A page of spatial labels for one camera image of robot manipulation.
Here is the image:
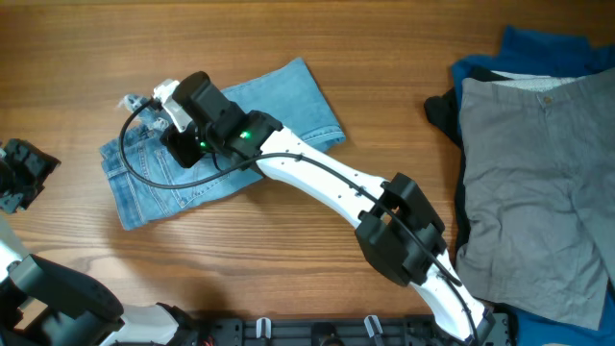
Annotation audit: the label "light blue jeans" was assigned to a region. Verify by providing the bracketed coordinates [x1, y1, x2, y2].
[98, 57, 347, 232]

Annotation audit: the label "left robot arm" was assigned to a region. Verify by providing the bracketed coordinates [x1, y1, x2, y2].
[1, 221, 203, 346]

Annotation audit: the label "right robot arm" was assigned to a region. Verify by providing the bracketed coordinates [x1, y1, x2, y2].
[153, 71, 494, 345]

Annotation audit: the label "black garment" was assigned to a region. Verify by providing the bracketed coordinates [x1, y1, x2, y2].
[424, 87, 501, 265]

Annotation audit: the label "grey shorts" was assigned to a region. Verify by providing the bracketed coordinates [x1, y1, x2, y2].
[456, 70, 614, 330]

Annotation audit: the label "left grey rail clip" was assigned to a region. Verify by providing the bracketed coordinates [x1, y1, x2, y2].
[256, 317, 272, 339]

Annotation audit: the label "grey rail clip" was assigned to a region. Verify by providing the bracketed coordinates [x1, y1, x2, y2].
[256, 317, 272, 339]
[364, 314, 384, 346]

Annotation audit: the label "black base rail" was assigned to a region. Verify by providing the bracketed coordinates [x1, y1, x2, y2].
[191, 314, 510, 346]

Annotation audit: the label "right grey rail clip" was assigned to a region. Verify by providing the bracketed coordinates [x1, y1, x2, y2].
[364, 314, 384, 346]

